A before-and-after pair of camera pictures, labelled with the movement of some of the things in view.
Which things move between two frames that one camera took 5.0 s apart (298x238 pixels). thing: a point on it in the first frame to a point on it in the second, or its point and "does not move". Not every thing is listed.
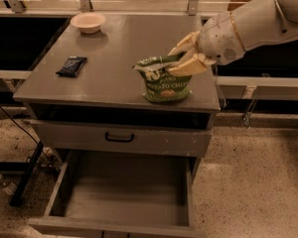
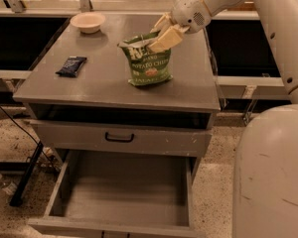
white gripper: [219, 40] to [188, 13]
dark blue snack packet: [72, 66] does not move
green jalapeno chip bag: [161, 86] to [146, 66]
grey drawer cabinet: [130, 166] does not move
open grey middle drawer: [121, 193] does not move
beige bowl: [88, 22] does not move
